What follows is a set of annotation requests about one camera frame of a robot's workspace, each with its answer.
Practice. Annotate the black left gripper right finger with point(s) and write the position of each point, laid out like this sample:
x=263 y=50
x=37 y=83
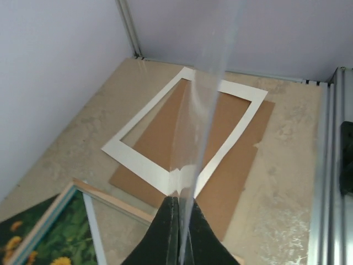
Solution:
x=198 y=244

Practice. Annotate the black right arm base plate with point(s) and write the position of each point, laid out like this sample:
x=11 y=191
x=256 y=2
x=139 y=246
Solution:
x=346 y=158

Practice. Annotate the clear transparent sheet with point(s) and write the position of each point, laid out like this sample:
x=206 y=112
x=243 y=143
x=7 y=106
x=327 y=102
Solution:
x=216 y=33

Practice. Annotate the white mat board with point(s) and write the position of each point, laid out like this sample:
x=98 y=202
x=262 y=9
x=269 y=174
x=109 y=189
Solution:
x=150 y=158

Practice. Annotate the brown cardboard backing board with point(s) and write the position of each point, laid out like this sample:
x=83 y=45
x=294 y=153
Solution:
x=219 y=197

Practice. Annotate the teal wooden picture frame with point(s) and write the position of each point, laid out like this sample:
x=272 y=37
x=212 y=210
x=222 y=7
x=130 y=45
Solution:
x=61 y=201

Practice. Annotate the sunflower photo print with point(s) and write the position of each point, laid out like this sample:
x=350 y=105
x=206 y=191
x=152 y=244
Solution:
x=68 y=241

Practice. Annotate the aluminium mounting rail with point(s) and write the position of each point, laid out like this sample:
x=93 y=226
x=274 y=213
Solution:
x=330 y=237

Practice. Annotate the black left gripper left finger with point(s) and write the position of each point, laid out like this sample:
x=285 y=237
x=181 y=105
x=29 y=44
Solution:
x=160 y=244

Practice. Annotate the left aluminium corner post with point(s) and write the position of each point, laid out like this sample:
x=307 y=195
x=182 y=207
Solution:
x=129 y=27

